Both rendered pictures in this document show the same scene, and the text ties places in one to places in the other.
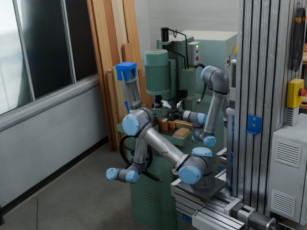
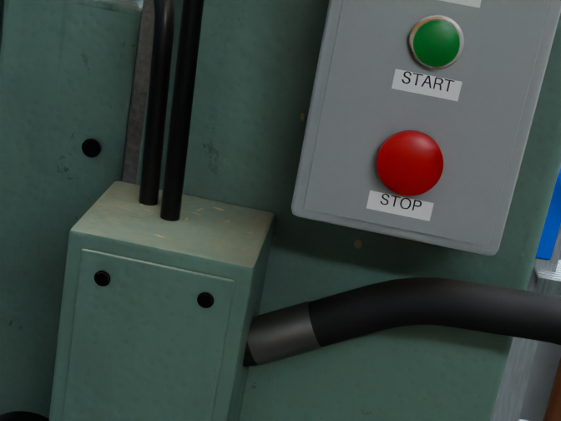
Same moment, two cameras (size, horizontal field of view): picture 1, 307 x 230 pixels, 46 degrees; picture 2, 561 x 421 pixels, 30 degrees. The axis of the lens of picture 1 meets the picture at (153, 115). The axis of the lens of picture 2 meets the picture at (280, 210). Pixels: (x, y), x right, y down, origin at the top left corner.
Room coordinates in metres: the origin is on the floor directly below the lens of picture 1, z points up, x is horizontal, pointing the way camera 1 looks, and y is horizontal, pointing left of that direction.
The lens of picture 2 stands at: (2.49, -0.74, 1.49)
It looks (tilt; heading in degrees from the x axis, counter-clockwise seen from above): 20 degrees down; 60
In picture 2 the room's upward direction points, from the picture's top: 10 degrees clockwise
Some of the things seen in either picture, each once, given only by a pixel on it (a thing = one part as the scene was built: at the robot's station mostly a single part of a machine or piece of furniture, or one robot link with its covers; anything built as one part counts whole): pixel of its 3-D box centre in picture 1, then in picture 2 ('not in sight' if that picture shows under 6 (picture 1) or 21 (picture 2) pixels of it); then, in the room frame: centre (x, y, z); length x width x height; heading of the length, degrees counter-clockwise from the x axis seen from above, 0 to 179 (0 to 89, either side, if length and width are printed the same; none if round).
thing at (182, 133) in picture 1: (182, 131); not in sight; (2.39, -0.20, 0.92); 0.14 x 0.09 x 0.04; 146
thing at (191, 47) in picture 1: (193, 53); (428, 62); (2.79, -0.34, 1.40); 0.10 x 0.06 x 0.16; 146
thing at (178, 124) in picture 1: (168, 122); not in sight; (2.55, -0.11, 0.92); 0.55 x 0.02 x 0.04; 56
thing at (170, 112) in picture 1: (176, 114); not in sight; (2.29, -0.16, 1.09); 0.12 x 0.09 x 0.08; 56
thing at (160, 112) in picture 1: (160, 111); not in sight; (2.61, -0.06, 0.99); 0.14 x 0.07 x 0.09; 146
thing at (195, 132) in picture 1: (198, 133); not in sight; (2.20, -0.30, 0.99); 0.11 x 0.08 x 0.11; 21
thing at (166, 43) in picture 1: (165, 39); not in sight; (2.71, -0.12, 1.54); 0.08 x 0.08 x 0.17; 56
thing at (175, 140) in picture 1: (152, 132); not in sight; (2.51, 0.02, 0.87); 0.61 x 0.30 x 0.06; 56
